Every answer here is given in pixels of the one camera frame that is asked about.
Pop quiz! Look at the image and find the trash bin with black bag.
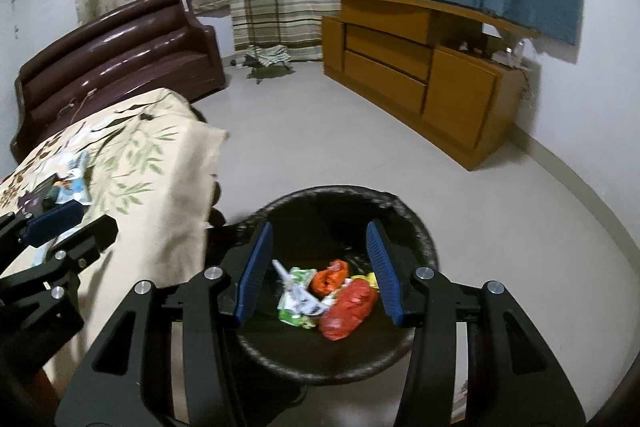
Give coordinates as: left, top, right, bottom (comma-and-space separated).
205, 186, 440, 388

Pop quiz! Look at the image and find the brown leather sofa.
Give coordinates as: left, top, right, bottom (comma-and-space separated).
10, 0, 227, 162

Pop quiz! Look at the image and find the green packet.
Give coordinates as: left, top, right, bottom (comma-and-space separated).
276, 268, 326, 330

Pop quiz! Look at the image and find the yellow wrapper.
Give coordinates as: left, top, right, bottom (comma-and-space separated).
351, 272, 380, 295

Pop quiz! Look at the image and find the wooden cabinet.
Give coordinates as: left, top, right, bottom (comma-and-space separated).
321, 0, 541, 172

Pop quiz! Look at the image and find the orange plastic bag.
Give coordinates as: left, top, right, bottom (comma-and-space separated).
310, 259, 351, 298

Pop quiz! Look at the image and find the floral cream tablecloth table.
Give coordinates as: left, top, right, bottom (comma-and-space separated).
0, 88, 231, 388

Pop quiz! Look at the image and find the blue white packet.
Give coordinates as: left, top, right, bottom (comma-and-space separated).
52, 152, 93, 205

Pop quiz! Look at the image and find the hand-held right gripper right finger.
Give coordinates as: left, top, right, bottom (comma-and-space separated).
366, 219, 586, 427

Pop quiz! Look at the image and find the checked cloth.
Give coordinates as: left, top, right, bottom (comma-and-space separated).
244, 47, 292, 68

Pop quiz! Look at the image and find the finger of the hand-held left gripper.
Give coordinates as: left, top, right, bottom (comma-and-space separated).
0, 214, 119, 308
0, 199, 85, 258

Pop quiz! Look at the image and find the red plastic bag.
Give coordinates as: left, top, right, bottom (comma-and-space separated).
319, 279, 379, 341

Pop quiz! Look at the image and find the black box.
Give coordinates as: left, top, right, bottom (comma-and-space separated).
27, 174, 61, 202

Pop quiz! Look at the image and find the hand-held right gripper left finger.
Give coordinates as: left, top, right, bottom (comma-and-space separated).
54, 221, 275, 427

